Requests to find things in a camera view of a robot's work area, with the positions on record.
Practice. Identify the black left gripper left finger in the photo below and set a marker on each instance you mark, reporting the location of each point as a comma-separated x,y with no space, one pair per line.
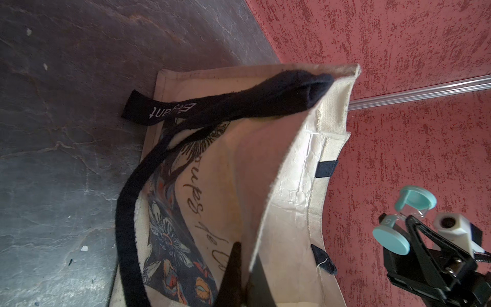
230,292

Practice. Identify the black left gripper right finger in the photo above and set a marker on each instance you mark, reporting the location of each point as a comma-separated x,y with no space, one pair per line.
258,291

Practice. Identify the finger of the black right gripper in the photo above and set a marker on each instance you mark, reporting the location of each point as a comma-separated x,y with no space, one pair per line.
404,271
424,241

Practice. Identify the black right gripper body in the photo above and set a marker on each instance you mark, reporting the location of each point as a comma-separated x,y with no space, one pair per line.
464,285

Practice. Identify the cream canvas tote bag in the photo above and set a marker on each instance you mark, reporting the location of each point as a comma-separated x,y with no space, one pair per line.
241,154

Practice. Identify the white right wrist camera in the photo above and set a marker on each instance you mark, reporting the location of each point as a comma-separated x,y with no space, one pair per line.
460,231

